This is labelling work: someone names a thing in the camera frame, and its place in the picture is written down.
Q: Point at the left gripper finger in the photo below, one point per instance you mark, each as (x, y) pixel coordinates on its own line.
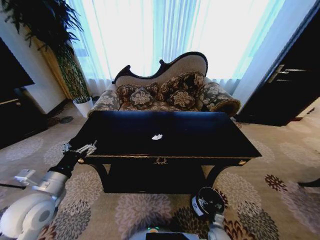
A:
(87, 149)
(66, 147)

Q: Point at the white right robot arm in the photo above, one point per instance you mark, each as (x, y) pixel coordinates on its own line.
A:
(217, 228)

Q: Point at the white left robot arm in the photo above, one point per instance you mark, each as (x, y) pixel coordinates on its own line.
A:
(32, 212)

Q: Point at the crumpled white paper trash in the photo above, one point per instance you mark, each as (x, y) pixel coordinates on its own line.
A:
(157, 137)

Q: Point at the white plant pot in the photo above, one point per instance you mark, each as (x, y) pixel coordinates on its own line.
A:
(82, 107)

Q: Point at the dark wooden cabinet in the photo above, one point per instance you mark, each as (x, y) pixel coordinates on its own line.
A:
(17, 115)

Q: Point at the small floral bolster pillow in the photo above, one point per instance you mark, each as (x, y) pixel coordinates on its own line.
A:
(123, 93)

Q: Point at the round floral cushion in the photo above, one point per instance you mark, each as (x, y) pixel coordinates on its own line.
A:
(181, 99)
(141, 98)

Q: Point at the black wooden table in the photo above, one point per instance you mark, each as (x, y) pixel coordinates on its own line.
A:
(162, 132)

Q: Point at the beige side drape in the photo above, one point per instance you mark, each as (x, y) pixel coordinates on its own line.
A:
(51, 62)

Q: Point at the black television screen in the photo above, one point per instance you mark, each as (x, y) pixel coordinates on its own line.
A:
(12, 67)

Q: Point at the white robot front shell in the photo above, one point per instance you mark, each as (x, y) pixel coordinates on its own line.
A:
(165, 235)

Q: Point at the large floral bolster pillow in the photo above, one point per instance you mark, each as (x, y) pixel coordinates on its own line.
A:
(183, 80)

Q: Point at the floral upholstered sofa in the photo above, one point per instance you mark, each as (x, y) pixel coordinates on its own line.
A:
(175, 67)

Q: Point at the tall green potted plant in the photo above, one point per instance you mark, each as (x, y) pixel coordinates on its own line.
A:
(50, 27)

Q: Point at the sheer white curtain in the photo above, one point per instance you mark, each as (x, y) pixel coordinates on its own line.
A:
(175, 32)

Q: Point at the dark wooden door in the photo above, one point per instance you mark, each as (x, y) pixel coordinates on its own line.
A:
(287, 85)

